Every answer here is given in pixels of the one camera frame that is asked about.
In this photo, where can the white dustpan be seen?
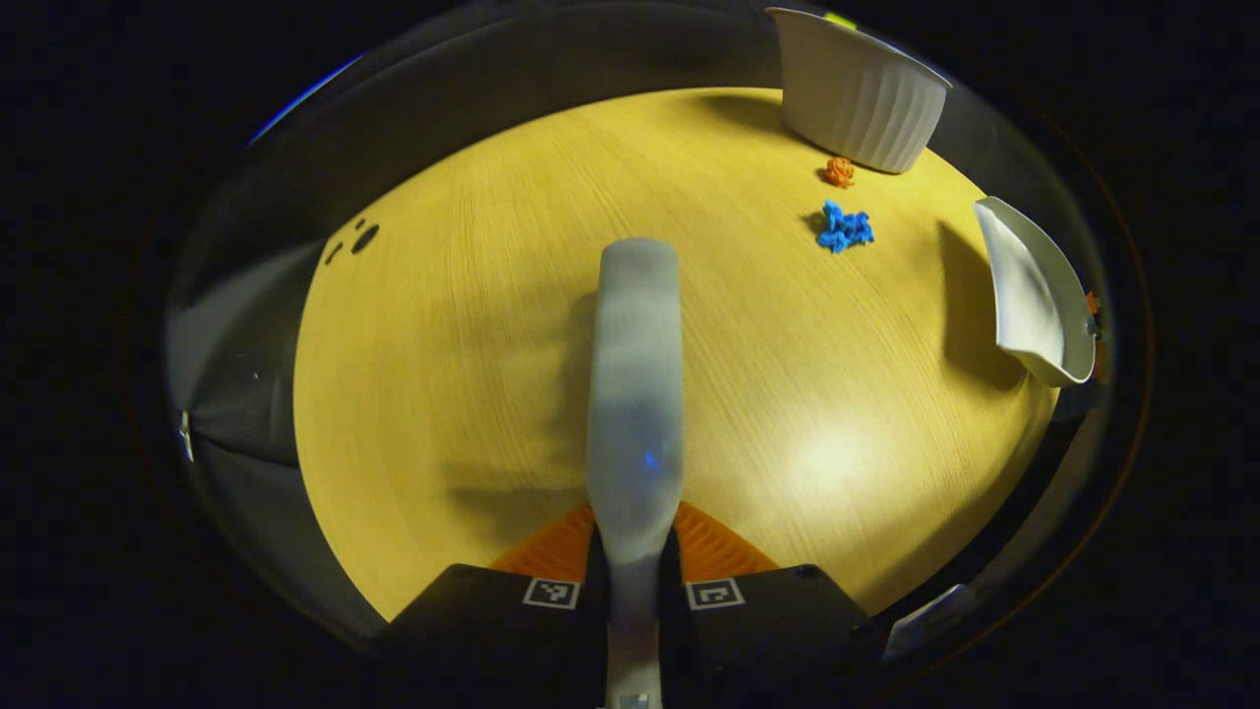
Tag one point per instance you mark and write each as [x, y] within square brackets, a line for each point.
[1034, 295]

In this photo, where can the silver metal clip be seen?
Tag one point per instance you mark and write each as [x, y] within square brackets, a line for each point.
[186, 435]

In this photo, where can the white ribbed garbage bin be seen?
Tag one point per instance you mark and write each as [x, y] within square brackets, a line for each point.
[866, 98]

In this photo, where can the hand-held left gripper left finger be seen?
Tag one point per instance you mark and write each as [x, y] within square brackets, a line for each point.
[497, 630]

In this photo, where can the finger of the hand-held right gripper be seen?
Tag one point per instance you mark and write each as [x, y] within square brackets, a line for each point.
[1093, 303]

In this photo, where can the blue paper scrap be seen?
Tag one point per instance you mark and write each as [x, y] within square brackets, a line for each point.
[845, 228]

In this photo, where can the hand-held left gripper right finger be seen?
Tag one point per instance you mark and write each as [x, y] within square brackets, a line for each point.
[778, 630]

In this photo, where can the orange paper scrap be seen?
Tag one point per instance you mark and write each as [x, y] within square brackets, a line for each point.
[840, 171]

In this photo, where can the small white broom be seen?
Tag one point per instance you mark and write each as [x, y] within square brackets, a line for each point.
[635, 394]

